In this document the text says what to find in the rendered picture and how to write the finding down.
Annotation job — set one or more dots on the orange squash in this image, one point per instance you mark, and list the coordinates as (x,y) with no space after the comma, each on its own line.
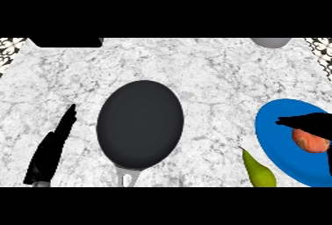
(309,142)

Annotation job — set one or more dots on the grey round object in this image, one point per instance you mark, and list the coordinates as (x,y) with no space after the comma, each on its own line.
(271,42)

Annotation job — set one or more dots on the blue plate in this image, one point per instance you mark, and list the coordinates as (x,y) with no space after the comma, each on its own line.
(281,140)

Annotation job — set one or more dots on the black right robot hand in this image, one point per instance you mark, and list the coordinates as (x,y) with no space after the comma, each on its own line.
(316,123)

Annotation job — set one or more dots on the dark grey frying pan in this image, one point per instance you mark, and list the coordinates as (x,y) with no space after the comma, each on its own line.
(139,126)

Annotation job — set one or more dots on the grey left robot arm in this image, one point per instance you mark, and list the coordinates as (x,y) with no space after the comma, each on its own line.
(42,184)

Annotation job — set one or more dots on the black appliance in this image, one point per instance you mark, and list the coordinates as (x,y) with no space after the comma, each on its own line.
(67,42)

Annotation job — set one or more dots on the green pear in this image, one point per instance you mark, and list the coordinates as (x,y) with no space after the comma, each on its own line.
(259,172)

